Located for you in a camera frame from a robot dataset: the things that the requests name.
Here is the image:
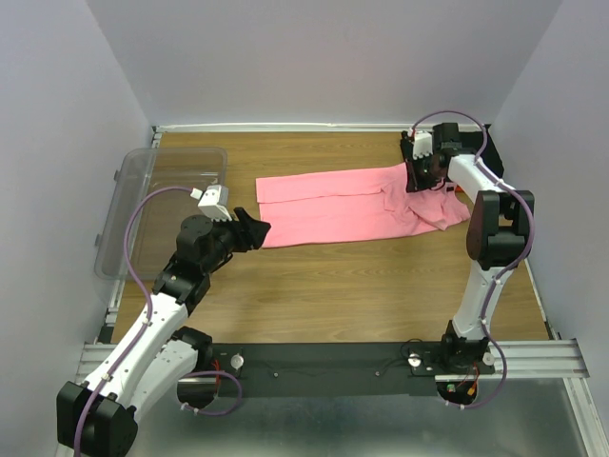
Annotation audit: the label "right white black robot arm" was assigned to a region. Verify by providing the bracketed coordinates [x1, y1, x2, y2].
[400, 123, 535, 376]

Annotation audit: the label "pink t shirt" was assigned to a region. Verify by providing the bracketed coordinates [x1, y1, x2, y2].
[256, 164, 470, 248]

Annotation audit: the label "aluminium frame rail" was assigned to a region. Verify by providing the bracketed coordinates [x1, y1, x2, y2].
[73, 340, 608, 456]

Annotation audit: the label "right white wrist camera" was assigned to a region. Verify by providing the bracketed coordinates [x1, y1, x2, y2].
[411, 130, 433, 161]

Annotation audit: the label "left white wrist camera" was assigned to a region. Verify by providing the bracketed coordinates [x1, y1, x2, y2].
[190, 185, 232, 222]

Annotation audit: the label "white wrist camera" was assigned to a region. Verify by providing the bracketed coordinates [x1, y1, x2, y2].
[190, 185, 232, 222]
[411, 130, 433, 161]

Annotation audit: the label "clear plastic bin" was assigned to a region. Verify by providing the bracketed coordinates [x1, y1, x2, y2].
[94, 147, 227, 280]

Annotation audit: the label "folded black t shirt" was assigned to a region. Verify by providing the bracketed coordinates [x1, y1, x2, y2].
[460, 131, 504, 178]

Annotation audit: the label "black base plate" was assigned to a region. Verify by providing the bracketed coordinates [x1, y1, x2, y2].
[175, 340, 496, 413]

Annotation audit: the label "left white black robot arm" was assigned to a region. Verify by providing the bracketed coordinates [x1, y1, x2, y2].
[56, 208, 271, 456]

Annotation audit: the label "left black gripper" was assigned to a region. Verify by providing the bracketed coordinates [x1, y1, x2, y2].
[203, 207, 272, 274]

